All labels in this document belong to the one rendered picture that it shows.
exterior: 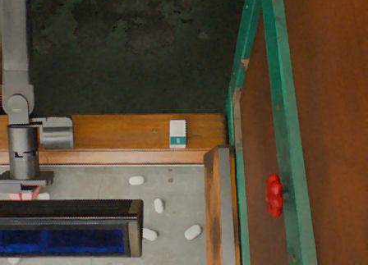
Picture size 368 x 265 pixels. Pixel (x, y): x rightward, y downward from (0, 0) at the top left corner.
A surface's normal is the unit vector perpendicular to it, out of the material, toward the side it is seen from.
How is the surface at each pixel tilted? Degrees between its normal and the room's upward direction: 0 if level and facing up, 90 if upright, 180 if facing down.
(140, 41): 0
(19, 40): 43
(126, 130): 0
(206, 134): 0
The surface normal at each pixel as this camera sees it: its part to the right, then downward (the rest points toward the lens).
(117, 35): -0.02, -0.43
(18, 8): 0.25, 0.25
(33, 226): -0.01, 0.54
